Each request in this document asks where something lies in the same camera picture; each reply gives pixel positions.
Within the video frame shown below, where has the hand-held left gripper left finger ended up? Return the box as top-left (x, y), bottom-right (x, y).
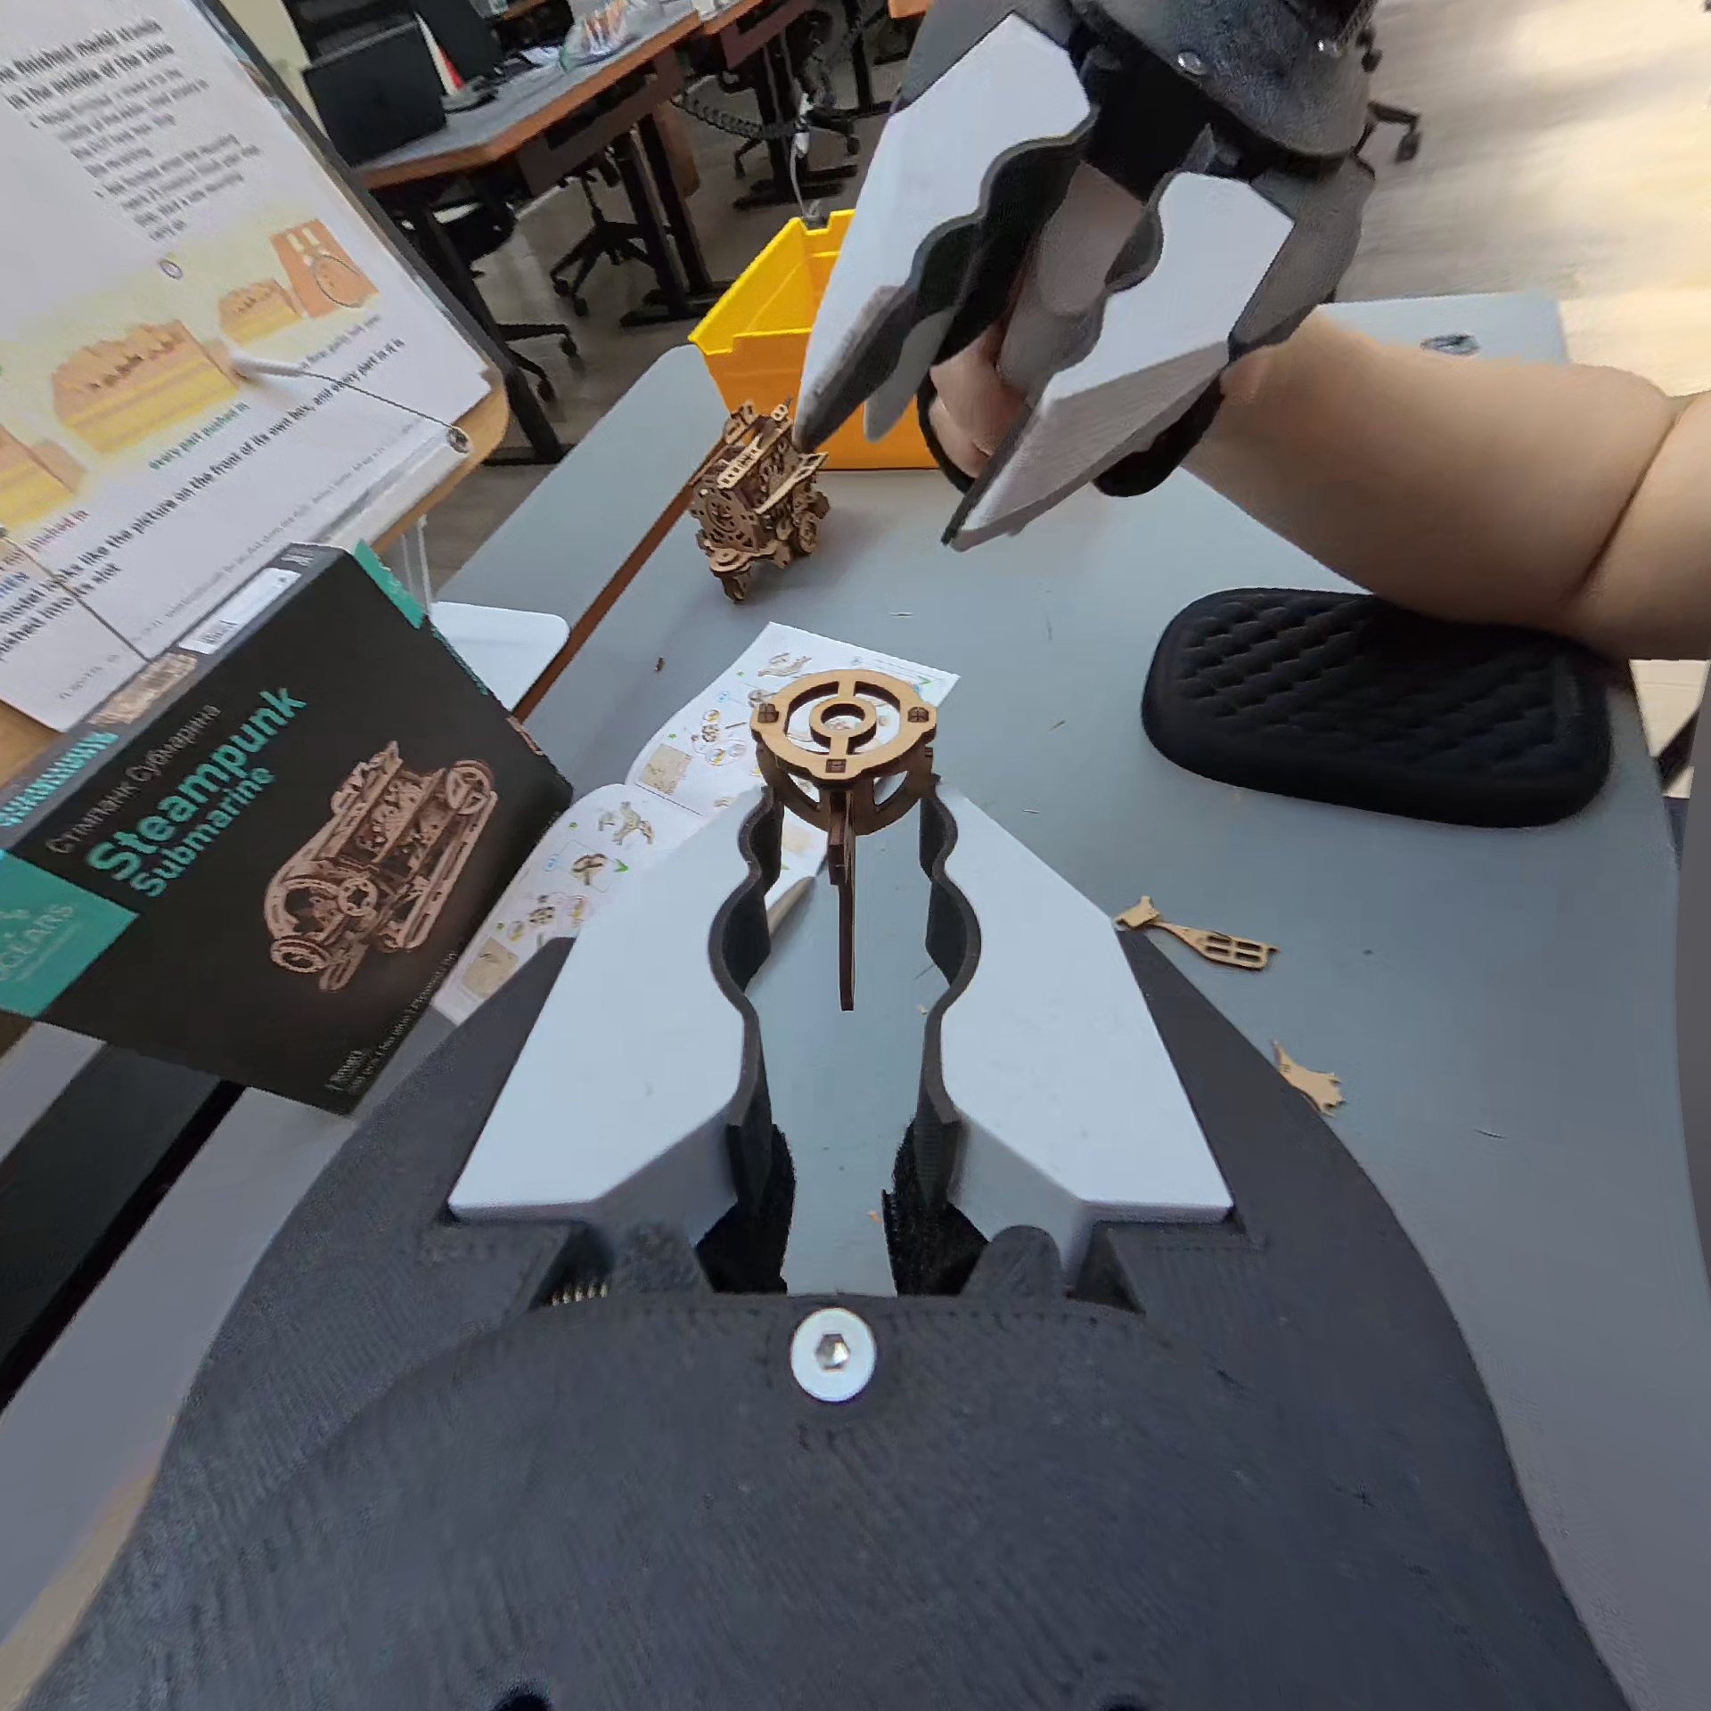
top-left (449, 789), bottom-right (782, 1292)

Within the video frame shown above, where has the assembled wooden model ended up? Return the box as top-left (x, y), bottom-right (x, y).
top-left (686, 399), bottom-right (830, 604)

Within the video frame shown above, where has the person's right hand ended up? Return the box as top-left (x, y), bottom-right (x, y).
top-left (926, 323), bottom-right (1057, 477)

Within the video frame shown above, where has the slotted wooden offcut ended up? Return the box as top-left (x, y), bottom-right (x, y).
top-left (1114, 898), bottom-right (1281, 972)

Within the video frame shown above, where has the wooden ring disc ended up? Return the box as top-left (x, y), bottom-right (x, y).
top-left (747, 671), bottom-right (937, 783)

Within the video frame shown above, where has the wooden stand with instruction sheet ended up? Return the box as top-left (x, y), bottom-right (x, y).
top-left (0, 0), bottom-right (570, 793)

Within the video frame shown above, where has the black wristband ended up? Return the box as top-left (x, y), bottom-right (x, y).
top-left (1095, 377), bottom-right (1227, 500)

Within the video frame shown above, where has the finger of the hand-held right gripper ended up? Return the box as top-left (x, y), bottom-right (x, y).
top-left (791, 14), bottom-right (1099, 452)
top-left (942, 172), bottom-right (1297, 554)

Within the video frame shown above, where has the black padded wrist rest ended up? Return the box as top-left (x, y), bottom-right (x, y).
top-left (1145, 588), bottom-right (1619, 829)

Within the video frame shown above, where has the white instruction booklet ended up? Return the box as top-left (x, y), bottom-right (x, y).
top-left (432, 620), bottom-right (961, 1024)

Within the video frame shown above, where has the wooden fork arm part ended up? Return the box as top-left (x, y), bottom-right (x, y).
top-left (763, 749), bottom-right (937, 1013)

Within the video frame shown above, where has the person's right forearm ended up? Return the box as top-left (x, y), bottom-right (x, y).
top-left (1190, 308), bottom-right (1711, 662)

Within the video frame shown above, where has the black model kit box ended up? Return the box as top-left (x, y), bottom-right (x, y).
top-left (0, 543), bottom-right (576, 1117)

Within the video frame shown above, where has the yellow plastic bin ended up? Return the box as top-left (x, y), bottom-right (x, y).
top-left (686, 211), bottom-right (937, 471)

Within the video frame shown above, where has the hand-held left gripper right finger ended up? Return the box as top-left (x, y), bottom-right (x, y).
top-left (887, 783), bottom-right (1233, 1296)

